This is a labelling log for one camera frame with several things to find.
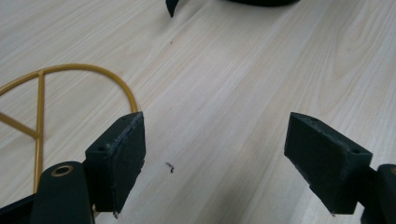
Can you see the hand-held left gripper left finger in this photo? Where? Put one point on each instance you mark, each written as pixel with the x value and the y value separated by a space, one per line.
pixel 120 161

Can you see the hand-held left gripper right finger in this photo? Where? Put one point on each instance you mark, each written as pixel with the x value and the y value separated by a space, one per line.
pixel 327 161

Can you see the small dark debris speck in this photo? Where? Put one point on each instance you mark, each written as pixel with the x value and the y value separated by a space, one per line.
pixel 170 167

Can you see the black curved object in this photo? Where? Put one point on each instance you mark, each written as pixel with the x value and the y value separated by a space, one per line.
pixel 218 3

